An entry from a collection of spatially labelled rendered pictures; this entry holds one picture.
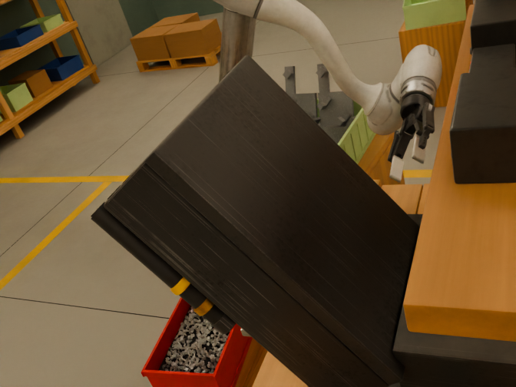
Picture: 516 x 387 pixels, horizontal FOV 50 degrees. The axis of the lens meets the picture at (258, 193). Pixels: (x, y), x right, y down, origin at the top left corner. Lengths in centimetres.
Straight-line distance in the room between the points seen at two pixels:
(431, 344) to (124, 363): 223
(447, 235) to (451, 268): 5
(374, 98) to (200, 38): 521
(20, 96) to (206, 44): 222
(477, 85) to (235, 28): 105
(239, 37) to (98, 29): 707
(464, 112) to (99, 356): 263
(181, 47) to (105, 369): 467
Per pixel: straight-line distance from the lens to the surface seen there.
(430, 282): 57
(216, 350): 151
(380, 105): 161
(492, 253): 60
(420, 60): 155
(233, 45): 171
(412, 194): 186
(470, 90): 75
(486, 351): 90
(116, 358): 302
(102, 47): 870
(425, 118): 136
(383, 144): 237
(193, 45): 680
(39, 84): 715
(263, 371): 139
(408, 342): 92
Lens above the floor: 193
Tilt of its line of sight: 30 degrees down
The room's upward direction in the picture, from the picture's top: 18 degrees counter-clockwise
